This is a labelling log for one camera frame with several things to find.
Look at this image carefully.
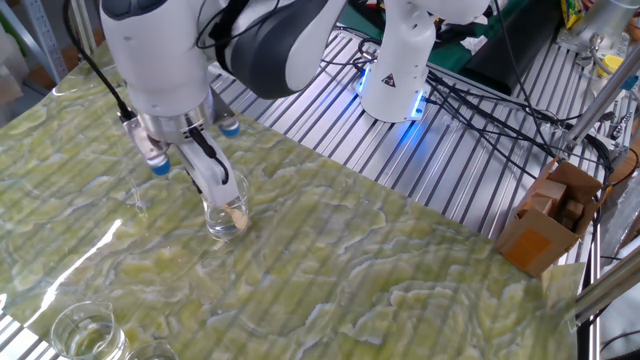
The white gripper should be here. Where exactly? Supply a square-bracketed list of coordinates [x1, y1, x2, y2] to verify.
[172, 128, 241, 208]

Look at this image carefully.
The wooden stirring spoon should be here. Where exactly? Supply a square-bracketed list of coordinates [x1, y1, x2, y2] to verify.
[222, 203, 250, 232]

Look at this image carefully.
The clear glass beaker with water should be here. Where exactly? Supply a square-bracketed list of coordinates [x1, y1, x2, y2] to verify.
[124, 339, 180, 360]
[199, 169, 251, 242]
[49, 301, 130, 360]

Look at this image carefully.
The green marble pattern mat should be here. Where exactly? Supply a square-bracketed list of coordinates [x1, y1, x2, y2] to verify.
[0, 42, 586, 360]

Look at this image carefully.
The green cloth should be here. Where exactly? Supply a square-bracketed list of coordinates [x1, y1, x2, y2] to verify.
[338, 0, 531, 75]

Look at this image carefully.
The brown cardboard box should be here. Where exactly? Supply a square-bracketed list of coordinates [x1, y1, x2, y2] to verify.
[494, 158, 605, 279]

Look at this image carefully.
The wooden block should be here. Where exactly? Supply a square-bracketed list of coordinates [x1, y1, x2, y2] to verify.
[522, 178, 569, 217]
[558, 198, 586, 232]

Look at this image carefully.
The black rolled mat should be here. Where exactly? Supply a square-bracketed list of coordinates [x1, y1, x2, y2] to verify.
[458, 0, 565, 97]

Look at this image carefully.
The colourful snack packet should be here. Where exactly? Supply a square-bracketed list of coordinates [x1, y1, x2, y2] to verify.
[559, 0, 587, 30]

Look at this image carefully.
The yellow plastic item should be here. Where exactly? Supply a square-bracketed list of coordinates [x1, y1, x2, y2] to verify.
[597, 53, 626, 79]

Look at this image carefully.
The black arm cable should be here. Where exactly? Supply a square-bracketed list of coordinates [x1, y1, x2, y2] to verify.
[61, 0, 137, 124]

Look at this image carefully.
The aluminium frame post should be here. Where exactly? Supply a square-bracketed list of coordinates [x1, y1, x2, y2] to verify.
[573, 258, 640, 324]
[559, 54, 640, 152]
[69, 0, 99, 55]

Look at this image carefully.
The grey perforated shelf frame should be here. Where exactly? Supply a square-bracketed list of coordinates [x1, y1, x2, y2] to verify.
[18, 0, 70, 85]

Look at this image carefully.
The black cable bundle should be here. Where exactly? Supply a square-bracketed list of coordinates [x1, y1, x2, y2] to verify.
[319, 27, 617, 184]

